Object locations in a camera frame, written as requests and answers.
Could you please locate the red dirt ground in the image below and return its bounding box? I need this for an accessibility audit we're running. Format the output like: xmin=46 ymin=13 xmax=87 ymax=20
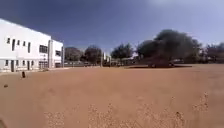
xmin=0 ymin=63 xmax=224 ymax=128

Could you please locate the white two-storey building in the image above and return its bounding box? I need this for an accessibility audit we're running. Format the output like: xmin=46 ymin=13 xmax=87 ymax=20
xmin=0 ymin=18 xmax=65 ymax=73

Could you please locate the row of dark trees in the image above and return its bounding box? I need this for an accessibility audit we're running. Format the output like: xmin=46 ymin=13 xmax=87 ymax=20
xmin=64 ymin=42 xmax=135 ymax=66

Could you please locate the large dark green tree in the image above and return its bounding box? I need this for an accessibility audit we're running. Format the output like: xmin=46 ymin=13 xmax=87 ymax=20
xmin=136 ymin=29 xmax=203 ymax=69

